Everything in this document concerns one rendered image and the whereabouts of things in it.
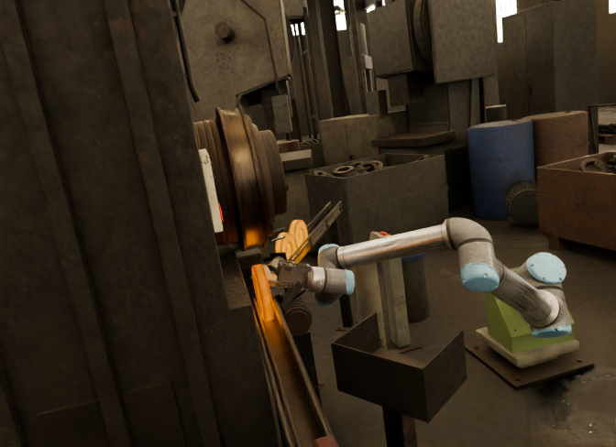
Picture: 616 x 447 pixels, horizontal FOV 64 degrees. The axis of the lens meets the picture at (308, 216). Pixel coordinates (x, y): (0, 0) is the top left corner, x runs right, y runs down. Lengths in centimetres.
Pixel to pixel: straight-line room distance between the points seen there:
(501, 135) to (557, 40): 173
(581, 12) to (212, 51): 406
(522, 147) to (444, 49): 115
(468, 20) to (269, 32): 199
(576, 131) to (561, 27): 151
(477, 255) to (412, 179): 246
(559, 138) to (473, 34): 128
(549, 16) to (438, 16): 166
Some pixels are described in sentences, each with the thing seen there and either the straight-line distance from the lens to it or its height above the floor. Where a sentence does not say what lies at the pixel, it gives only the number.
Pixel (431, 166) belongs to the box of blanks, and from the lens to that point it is 422.
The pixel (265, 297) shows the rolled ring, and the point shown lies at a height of 77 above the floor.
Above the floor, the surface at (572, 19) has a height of 179.
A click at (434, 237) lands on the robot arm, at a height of 80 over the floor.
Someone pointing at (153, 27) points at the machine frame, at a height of 152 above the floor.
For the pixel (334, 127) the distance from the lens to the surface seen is 607.
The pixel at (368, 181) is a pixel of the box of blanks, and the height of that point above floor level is 67.
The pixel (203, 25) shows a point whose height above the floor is 207.
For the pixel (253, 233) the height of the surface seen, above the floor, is 97.
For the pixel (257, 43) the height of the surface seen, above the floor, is 186.
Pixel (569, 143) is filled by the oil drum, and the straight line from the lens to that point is 512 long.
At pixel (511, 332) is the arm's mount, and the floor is 22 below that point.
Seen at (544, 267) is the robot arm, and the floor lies 53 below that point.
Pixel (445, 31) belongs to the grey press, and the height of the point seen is 178.
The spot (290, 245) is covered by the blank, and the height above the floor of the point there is 72.
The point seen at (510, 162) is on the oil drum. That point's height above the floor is 54.
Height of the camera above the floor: 132
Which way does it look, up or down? 13 degrees down
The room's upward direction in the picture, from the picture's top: 9 degrees counter-clockwise
